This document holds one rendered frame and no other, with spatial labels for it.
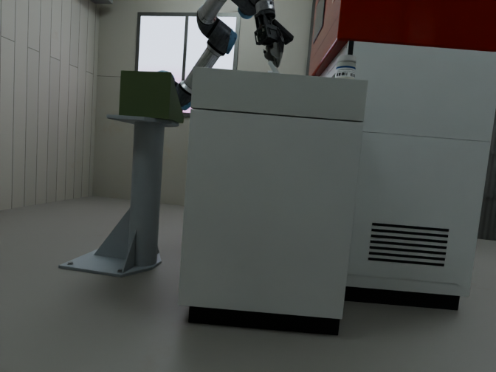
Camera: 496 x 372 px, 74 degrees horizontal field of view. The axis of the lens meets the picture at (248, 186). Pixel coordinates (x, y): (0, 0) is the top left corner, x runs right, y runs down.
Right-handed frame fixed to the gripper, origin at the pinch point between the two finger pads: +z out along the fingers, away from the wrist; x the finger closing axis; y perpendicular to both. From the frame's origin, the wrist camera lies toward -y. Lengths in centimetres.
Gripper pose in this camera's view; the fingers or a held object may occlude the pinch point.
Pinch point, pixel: (278, 64)
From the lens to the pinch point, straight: 143.0
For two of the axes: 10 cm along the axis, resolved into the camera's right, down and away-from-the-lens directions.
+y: -7.6, 1.3, -6.3
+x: 6.2, -1.1, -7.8
